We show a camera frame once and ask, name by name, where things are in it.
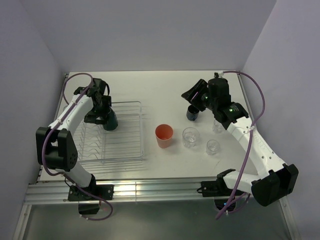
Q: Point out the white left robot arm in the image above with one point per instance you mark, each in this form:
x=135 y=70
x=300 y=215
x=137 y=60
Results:
x=55 y=146

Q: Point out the dark green ceramic mug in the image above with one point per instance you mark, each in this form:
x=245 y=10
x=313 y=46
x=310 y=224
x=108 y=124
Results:
x=110 y=121

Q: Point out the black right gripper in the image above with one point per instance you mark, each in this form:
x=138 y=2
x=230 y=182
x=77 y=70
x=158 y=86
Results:
x=200 y=86

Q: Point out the small clear glass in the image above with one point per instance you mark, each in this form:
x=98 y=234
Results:
x=212 y=147
x=217 y=127

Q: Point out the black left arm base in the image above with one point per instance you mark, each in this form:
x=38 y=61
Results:
x=90 y=199

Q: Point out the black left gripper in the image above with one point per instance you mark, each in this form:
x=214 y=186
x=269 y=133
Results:
x=91 y=118

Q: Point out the dark blue ceramic cup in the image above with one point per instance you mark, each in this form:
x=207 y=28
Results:
x=192 y=113

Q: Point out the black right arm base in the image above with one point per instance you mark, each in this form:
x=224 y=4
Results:
x=215 y=189

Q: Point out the large clear glass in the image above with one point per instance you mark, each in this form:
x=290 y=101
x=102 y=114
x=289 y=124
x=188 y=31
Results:
x=190 y=137

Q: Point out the aluminium front rail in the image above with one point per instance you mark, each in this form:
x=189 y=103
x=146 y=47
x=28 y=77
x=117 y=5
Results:
x=139 y=190

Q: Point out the pink plastic tumbler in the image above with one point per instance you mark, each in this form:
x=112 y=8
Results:
x=164 y=134

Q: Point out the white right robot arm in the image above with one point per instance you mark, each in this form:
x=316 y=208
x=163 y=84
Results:
x=274 y=179

